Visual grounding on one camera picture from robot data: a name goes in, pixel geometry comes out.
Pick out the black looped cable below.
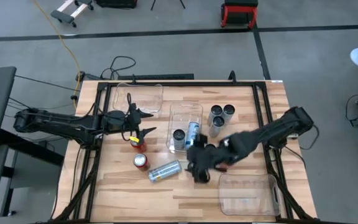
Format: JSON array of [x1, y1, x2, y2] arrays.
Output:
[[99, 55, 137, 80]]

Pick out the red black stool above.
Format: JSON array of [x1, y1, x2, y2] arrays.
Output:
[[220, 0, 259, 30]]

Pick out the yellow floor cable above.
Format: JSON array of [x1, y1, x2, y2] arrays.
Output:
[[32, 0, 82, 110]]

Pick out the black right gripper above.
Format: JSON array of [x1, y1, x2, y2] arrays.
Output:
[[186, 135, 232, 184]]

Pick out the wooden wheeled dolly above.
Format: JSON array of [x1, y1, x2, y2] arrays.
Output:
[[50, 0, 94, 28]]

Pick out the black tripod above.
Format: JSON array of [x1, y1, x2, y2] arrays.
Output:
[[150, 0, 186, 11]]

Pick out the narrow clear plastic bin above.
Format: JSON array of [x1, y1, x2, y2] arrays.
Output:
[[165, 101, 204, 154]]

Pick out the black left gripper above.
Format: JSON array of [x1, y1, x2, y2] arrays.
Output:
[[122, 104, 157, 141]]

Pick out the wide clear plastic bin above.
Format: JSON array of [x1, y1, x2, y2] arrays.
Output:
[[218, 173, 282, 217], [112, 82, 164, 119]]

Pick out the black case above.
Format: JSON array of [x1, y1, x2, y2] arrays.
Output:
[[95, 0, 138, 9]]

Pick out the red Star Wars Coca-Cola can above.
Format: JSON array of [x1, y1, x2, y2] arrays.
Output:
[[132, 153, 151, 172]]

